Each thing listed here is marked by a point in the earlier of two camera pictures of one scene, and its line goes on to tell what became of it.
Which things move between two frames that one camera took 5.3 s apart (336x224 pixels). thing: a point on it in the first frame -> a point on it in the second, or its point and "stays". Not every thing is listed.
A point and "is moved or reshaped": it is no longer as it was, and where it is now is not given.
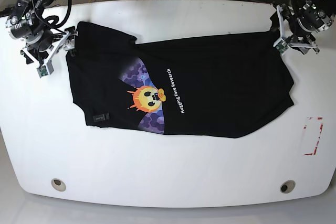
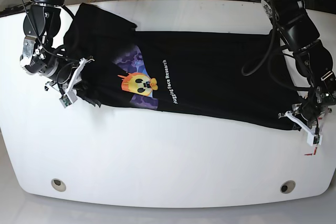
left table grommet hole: (59, 184) stays
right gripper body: (312, 17) -> (322, 96)
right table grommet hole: (287, 186) stays
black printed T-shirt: (222, 85) is moved or reshaped
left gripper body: (27, 24) -> (51, 62)
